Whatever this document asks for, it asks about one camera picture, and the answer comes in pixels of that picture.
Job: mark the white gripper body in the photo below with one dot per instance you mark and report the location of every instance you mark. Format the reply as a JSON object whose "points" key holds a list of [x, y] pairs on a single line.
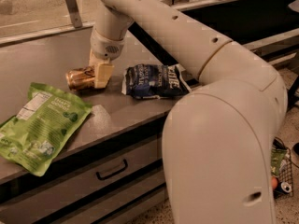
{"points": [[105, 48]]}

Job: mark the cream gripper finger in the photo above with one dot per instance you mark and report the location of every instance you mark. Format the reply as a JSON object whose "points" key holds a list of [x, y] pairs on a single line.
{"points": [[103, 73], [93, 60]]}

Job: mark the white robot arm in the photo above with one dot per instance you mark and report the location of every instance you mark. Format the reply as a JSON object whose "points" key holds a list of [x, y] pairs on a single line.
{"points": [[217, 139]]}

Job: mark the blue chip bag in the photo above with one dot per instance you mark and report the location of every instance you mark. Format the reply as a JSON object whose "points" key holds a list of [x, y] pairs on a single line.
{"points": [[149, 81]]}

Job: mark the green rice chip bag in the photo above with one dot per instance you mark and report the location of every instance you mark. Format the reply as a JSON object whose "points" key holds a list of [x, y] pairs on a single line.
{"points": [[38, 133]]}

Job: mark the green snack bag in basket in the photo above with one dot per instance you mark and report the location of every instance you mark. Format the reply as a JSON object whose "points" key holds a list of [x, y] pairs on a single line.
{"points": [[277, 156]]}

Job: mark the blue can in basket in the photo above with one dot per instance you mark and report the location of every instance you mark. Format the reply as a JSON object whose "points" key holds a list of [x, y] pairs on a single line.
{"points": [[284, 188]]}

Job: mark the grey cabinet with drawers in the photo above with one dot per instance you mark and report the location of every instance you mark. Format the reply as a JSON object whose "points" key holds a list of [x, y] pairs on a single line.
{"points": [[119, 127]]}

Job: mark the orange fruit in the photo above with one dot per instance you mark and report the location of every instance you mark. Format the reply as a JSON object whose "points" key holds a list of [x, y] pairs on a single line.
{"points": [[274, 182]]}

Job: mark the metal railing post left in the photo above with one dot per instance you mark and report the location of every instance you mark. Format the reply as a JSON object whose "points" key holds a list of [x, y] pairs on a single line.
{"points": [[72, 7]]}

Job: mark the black drawer handle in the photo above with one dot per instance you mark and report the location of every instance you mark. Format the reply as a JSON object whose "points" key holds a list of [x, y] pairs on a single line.
{"points": [[121, 167]]}

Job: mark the black wire basket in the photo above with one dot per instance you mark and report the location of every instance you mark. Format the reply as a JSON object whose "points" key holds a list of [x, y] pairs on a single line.
{"points": [[285, 174]]}

